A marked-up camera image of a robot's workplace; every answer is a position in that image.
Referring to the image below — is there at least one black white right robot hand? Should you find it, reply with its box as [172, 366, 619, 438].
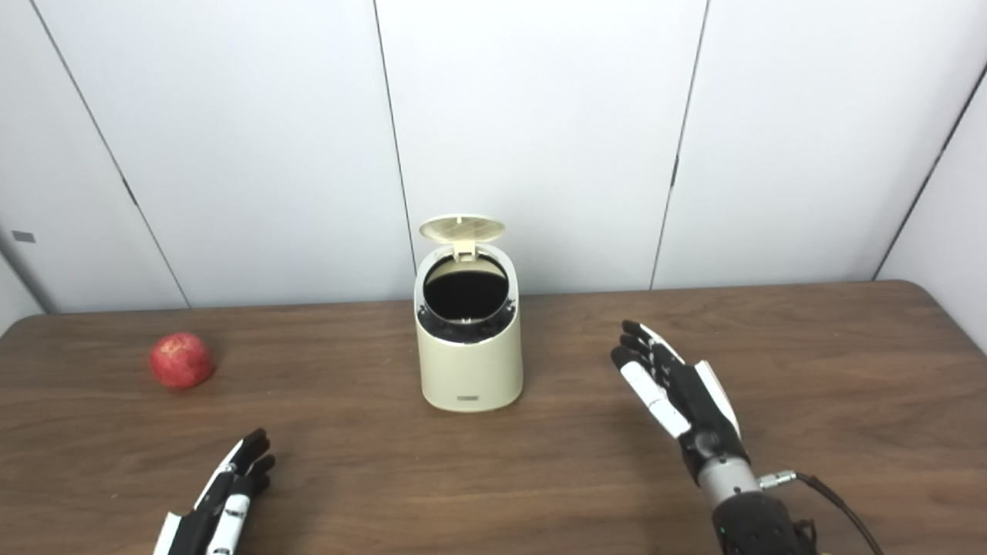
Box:
[611, 320, 750, 483]

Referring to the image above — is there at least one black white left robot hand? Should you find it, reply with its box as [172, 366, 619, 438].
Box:
[153, 429, 276, 555]

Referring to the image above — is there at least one red apple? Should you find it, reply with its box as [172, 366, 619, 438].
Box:
[150, 332, 216, 390]

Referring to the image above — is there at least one cream round bin lid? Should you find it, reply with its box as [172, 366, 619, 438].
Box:
[419, 215, 507, 263]

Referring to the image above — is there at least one cream-colored bin body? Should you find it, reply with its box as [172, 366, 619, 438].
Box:
[414, 243, 524, 413]

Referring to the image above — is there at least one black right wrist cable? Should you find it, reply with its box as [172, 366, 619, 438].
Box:
[760, 470, 884, 555]

